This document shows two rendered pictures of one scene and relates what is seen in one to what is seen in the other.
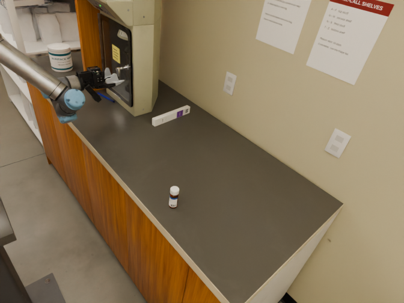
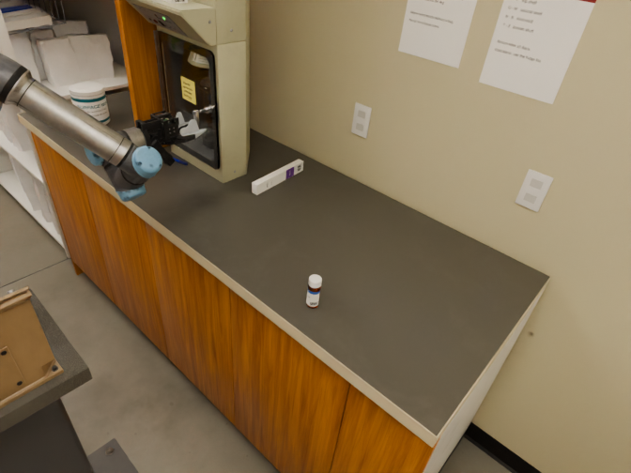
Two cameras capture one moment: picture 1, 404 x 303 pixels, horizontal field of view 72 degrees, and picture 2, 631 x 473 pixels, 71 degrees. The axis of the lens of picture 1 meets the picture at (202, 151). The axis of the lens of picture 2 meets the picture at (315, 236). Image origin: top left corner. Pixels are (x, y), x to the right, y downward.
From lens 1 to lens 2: 0.17 m
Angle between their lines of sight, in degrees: 3
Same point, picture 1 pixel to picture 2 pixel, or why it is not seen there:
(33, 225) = not seen: hidden behind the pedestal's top
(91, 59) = (145, 101)
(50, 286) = (115, 459)
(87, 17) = (137, 38)
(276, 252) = (473, 352)
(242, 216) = (414, 309)
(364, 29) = (561, 23)
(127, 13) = (208, 26)
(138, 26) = (224, 44)
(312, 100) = (491, 131)
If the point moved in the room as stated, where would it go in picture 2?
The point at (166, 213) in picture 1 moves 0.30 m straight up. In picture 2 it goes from (306, 316) to (316, 219)
